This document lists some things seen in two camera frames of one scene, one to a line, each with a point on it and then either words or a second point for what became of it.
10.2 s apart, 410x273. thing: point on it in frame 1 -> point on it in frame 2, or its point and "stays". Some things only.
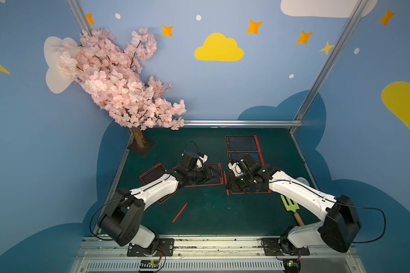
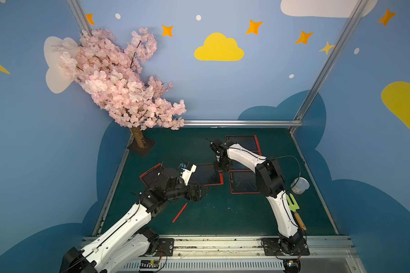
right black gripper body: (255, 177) -> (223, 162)
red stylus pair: (258, 146) stays
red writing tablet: (242, 146) stays
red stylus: (179, 212) stays
